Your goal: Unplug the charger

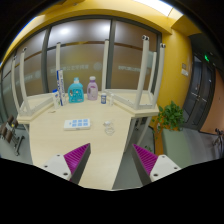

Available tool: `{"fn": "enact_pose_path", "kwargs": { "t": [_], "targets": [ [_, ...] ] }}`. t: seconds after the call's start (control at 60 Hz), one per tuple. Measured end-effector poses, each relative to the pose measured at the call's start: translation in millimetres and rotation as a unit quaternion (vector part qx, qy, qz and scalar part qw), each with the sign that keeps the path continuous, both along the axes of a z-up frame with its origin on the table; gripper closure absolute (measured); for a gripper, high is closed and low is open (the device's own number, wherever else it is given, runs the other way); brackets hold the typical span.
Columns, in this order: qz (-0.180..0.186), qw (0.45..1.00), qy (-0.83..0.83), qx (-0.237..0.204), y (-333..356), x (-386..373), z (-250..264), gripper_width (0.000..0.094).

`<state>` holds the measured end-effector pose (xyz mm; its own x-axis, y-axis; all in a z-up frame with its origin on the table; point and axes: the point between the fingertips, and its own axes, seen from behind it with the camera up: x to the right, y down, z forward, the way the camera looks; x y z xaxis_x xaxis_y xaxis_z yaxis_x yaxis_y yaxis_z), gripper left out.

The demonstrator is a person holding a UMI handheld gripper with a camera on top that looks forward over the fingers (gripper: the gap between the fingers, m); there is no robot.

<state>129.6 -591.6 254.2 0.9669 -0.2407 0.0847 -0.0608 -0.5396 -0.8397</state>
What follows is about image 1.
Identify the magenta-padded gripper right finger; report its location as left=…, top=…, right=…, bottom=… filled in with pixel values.
left=130, top=143, right=182, bottom=187

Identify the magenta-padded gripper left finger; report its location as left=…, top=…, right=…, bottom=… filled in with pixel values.
left=41, top=143, right=92, bottom=185

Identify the white charger cable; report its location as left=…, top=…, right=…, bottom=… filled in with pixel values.
left=104, top=121, right=116, bottom=137

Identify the grey-green planter box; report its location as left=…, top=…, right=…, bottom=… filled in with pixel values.
left=161, top=128, right=193, bottom=168

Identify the green potted plant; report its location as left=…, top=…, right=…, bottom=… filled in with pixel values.
left=153, top=100, right=186, bottom=135

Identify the white bottle with blue cap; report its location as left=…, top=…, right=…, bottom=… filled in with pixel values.
left=51, top=88, right=62, bottom=110

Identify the blue detergent bottle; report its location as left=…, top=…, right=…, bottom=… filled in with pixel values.
left=67, top=77, right=85, bottom=104

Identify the small blue and white jar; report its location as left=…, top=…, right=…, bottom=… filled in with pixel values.
left=100, top=92, right=108, bottom=105

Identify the purple detergent bottle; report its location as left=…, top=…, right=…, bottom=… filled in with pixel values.
left=86, top=75, right=99, bottom=101

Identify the group of dark chairs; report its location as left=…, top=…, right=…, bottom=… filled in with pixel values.
left=0, top=114, right=26, bottom=156

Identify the tall blue and white box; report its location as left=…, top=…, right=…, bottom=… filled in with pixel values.
left=55, top=69, right=67, bottom=107

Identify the dark double door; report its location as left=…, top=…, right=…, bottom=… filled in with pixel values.
left=182, top=49, right=215, bottom=132

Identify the upturned white-legged table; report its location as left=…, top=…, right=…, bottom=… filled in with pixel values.
left=100, top=34, right=167, bottom=120
left=10, top=41, right=63, bottom=125

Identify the white wall plate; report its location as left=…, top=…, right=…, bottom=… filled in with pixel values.
left=181, top=62, right=190, bottom=77

